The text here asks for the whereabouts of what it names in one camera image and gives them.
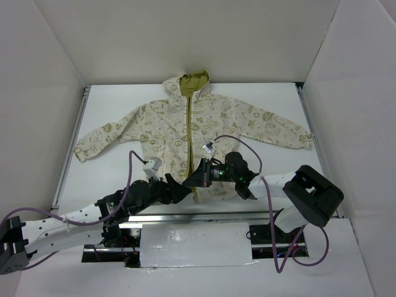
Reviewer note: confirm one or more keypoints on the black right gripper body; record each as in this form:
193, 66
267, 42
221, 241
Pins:
206, 172

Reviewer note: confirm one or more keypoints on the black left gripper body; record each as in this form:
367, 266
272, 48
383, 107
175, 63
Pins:
165, 189

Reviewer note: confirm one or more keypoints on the cream green printed hooded jacket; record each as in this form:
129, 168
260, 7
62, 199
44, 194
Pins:
175, 129

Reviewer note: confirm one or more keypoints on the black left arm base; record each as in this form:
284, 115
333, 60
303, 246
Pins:
122, 245

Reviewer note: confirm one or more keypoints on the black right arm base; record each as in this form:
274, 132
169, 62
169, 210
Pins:
261, 234

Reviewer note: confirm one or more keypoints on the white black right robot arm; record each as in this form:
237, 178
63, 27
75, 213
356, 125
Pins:
314, 198

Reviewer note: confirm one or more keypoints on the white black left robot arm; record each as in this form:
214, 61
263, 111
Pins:
24, 242

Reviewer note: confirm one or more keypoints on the white foam board cover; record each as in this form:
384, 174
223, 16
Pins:
195, 245

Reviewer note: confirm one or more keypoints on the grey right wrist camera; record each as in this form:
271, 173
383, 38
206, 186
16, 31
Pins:
209, 148

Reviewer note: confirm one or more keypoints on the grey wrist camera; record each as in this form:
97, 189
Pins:
151, 168
209, 148

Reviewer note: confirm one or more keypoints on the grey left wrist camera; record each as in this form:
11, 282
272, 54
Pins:
151, 168

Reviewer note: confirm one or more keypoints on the aluminium left frame rail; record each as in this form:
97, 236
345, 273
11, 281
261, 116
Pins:
68, 158

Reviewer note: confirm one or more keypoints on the aluminium frame rail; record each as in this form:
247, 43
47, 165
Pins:
316, 118
68, 158

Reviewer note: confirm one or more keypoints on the aluminium right frame rail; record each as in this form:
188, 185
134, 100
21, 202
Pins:
316, 118

